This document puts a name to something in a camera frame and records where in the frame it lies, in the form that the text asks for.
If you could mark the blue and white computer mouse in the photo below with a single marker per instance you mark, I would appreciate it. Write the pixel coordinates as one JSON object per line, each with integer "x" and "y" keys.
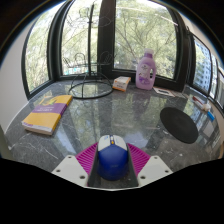
{"x": 112, "y": 160}

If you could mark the small white box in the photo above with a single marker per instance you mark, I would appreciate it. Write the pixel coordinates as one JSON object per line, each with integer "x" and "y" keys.
{"x": 205, "y": 106}

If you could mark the orange and white carton box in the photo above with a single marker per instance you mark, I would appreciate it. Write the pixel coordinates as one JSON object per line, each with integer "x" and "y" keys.
{"x": 121, "y": 83}

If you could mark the black round mouse pad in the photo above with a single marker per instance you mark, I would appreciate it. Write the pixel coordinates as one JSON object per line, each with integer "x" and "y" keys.
{"x": 179, "y": 125}

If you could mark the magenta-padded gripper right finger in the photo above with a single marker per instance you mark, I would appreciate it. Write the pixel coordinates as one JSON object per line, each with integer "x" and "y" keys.
{"x": 140, "y": 160}

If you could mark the yellow and purple book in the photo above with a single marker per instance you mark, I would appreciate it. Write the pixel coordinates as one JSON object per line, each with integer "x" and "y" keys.
{"x": 46, "y": 113}

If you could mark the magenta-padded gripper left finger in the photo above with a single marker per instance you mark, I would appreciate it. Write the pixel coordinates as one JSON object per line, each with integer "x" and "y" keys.
{"x": 85, "y": 160}

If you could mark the white card with dark print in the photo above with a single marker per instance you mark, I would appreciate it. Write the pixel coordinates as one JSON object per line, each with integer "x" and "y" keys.
{"x": 163, "y": 91}

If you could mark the purple detergent bottle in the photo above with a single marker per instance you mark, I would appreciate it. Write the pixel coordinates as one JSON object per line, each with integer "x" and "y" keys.
{"x": 145, "y": 73}

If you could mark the small blue box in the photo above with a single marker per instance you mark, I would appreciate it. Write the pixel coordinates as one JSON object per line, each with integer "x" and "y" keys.
{"x": 211, "y": 115}

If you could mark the red book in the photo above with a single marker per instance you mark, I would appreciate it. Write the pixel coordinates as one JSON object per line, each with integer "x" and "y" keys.
{"x": 197, "y": 99}

